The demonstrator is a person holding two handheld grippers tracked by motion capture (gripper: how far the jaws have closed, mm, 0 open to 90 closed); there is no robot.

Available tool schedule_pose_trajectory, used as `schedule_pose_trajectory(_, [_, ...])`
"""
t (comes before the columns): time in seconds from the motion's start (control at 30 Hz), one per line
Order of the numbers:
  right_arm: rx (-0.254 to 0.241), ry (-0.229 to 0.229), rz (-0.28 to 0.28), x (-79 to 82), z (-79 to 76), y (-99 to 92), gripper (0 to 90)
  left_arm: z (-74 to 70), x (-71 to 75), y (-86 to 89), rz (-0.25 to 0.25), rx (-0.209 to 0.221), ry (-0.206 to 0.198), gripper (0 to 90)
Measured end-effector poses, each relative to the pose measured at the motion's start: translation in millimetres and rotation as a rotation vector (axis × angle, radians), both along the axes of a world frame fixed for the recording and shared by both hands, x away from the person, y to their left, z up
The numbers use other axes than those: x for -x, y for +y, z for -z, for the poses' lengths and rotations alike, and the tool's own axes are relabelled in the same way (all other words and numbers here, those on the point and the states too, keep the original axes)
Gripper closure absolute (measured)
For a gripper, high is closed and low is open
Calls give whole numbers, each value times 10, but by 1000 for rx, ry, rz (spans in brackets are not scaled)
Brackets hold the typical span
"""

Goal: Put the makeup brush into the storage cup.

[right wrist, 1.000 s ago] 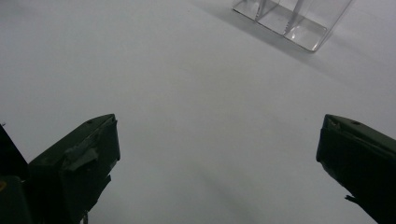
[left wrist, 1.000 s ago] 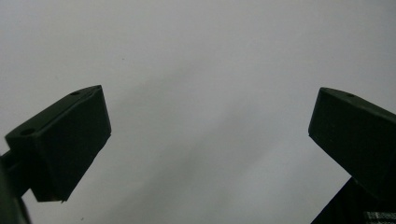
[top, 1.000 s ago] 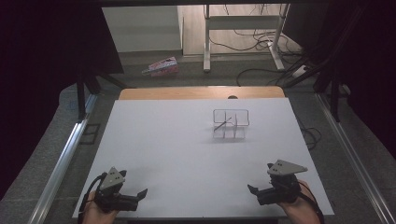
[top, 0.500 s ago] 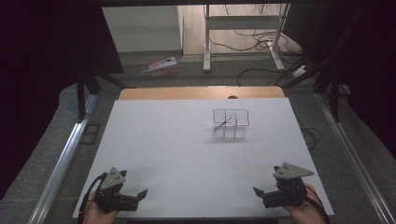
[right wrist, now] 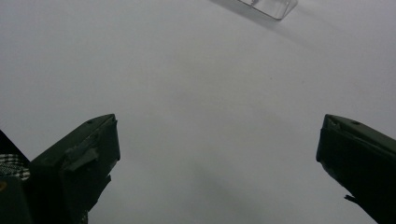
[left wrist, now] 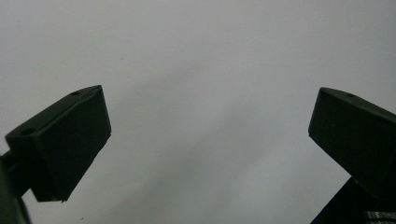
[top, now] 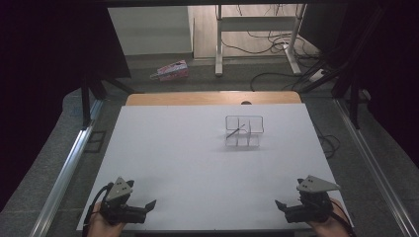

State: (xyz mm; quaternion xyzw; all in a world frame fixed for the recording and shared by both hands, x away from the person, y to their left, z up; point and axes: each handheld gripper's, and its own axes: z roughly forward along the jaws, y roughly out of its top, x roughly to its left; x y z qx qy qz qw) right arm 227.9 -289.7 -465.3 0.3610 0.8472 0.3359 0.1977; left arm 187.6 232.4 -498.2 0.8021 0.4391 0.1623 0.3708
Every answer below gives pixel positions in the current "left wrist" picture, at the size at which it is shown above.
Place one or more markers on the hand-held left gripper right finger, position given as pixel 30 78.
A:
pixel 358 137

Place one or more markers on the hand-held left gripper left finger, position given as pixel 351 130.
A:
pixel 68 140

